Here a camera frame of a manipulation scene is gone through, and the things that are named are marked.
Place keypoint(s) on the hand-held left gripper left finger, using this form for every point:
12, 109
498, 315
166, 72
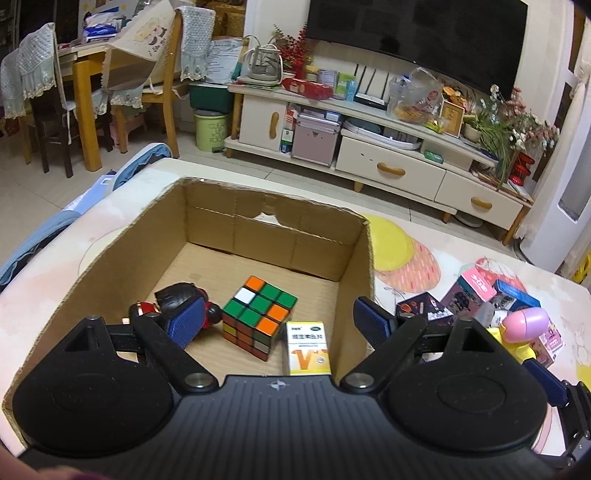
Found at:
187, 321

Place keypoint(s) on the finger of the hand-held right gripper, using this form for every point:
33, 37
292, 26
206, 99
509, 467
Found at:
547, 383

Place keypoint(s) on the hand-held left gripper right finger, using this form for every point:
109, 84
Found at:
371, 321

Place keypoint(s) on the red black toy figure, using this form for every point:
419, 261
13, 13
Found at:
175, 295

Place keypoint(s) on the orange white medicine box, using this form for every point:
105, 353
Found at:
307, 350

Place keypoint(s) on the colourful puzzle cube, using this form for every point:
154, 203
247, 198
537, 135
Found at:
258, 314

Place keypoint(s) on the panda figurine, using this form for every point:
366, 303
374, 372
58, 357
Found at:
495, 317

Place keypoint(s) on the blue white medicine box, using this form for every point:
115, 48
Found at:
517, 293

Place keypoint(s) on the cardboard box with green print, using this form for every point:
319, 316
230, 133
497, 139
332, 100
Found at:
258, 230

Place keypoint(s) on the yellow toy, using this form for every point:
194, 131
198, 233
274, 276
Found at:
524, 353

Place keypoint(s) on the small pink box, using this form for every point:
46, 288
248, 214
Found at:
549, 341

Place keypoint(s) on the dark printed box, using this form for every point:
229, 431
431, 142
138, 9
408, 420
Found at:
425, 307

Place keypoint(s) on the purple egg toy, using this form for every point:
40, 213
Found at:
526, 323

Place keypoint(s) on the pink toy box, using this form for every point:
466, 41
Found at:
480, 281

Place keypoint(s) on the cream television cabinet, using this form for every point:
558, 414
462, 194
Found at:
392, 166

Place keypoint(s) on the small flat green box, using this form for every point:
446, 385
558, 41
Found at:
434, 157

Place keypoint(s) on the white bathroom scale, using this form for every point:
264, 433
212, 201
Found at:
383, 136

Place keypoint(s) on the pink storage case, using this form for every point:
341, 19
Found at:
316, 141

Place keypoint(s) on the white standing air conditioner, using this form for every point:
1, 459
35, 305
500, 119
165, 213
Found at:
558, 194

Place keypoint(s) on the green waste bin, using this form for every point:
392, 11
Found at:
210, 131

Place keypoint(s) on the stack of papers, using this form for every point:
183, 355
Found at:
503, 182

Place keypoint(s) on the small white green box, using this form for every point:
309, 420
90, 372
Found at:
287, 141

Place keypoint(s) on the red vase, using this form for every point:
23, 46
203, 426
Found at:
521, 168

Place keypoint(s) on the framed certificate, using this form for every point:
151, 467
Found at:
451, 119

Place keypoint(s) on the green potted plant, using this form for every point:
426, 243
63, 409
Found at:
494, 138

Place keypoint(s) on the white router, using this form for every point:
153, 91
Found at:
369, 97

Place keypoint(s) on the green storage crate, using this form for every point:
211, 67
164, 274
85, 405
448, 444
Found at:
212, 98

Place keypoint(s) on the clear plastic bag with snacks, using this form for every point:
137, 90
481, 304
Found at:
413, 99

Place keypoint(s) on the green teal small box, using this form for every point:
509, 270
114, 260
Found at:
346, 87

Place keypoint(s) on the red tin box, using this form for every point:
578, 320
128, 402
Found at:
307, 88

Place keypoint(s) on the pink white artificial flowers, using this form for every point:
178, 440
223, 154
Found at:
531, 124

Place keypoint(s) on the white paper sheets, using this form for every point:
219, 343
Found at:
224, 60

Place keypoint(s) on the wooden dining table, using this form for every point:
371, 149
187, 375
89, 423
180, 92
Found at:
90, 74

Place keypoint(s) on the chair with grey cover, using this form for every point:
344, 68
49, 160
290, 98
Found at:
196, 41

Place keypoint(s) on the red berry branches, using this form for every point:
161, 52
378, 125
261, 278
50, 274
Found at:
295, 50

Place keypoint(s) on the wooden chair with beige cloth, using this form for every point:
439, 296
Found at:
143, 41

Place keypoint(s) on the black television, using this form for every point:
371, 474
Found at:
415, 37

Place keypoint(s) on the chair with lace cover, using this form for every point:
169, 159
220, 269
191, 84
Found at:
27, 64

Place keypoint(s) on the blue white tissue pack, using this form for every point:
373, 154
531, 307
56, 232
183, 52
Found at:
104, 27

